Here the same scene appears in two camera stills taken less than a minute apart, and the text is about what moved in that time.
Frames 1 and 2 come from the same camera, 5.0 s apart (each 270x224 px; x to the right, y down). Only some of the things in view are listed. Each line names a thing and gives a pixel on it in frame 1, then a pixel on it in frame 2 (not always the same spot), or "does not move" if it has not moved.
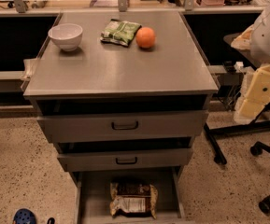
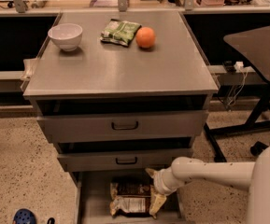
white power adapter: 238,65 does not move
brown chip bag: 134,199 does not move
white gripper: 269,37 → 161,181
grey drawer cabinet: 122,96 does not move
